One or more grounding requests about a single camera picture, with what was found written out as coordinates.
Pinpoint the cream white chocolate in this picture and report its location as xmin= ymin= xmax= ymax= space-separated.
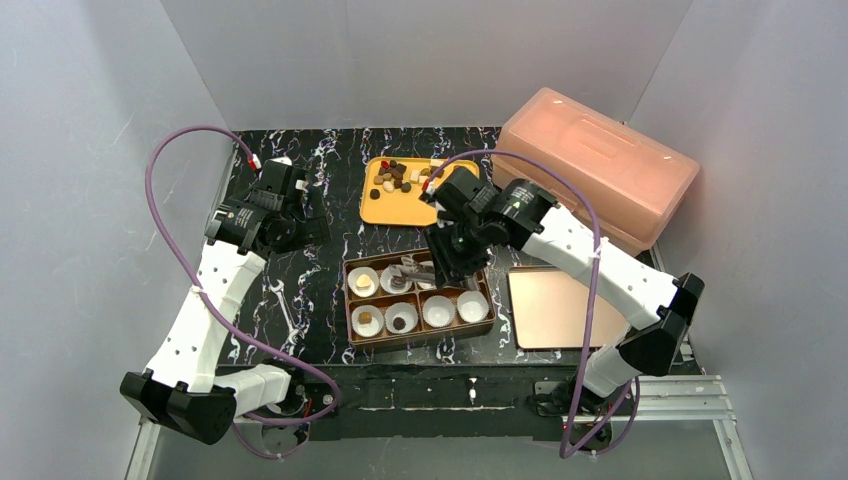
xmin=355 ymin=274 xmax=373 ymax=290

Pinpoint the rose gold box lid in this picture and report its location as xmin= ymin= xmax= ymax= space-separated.
xmin=507 ymin=265 xmax=666 ymax=351

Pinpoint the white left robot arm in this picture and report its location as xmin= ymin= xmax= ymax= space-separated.
xmin=120 ymin=157 xmax=329 ymax=445

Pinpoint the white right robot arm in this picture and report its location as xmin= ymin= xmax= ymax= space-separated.
xmin=419 ymin=167 xmax=704 ymax=400

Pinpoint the brown chocolate box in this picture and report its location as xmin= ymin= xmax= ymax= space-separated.
xmin=342 ymin=249 xmax=495 ymax=351

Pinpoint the white paper cup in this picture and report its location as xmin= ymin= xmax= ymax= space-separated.
xmin=385 ymin=302 xmax=419 ymax=335
xmin=416 ymin=260 xmax=436 ymax=290
xmin=456 ymin=291 xmax=489 ymax=324
xmin=347 ymin=267 xmax=379 ymax=298
xmin=352 ymin=305 xmax=384 ymax=338
xmin=422 ymin=295 xmax=456 ymax=328
xmin=380 ymin=264 xmax=413 ymax=295

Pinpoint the orange plastic tray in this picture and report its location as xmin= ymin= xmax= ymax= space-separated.
xmin=360 ymin=157 xmax=445 ymax=227

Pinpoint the pink plastic storage case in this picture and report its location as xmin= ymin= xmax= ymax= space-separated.
xmin=491 ymin=88 xmax=700 ymax=256

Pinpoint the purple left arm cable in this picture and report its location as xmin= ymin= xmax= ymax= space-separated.
xmin=144 ymin=125 xmax=342 ymax=461

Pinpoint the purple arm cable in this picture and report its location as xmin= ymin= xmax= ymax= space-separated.
xmin=144 ymin=125 xmax=342 ymax=461
xmin=423 ymin=149 xmax=641 ymax=460

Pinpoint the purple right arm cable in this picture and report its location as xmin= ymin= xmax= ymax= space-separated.
xmin=423 ymin=149 xmax=641 ymax=460

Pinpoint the aluminium frame rail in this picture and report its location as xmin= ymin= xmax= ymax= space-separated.
xmin=125 ymin=375 xmax=753 ymax=479

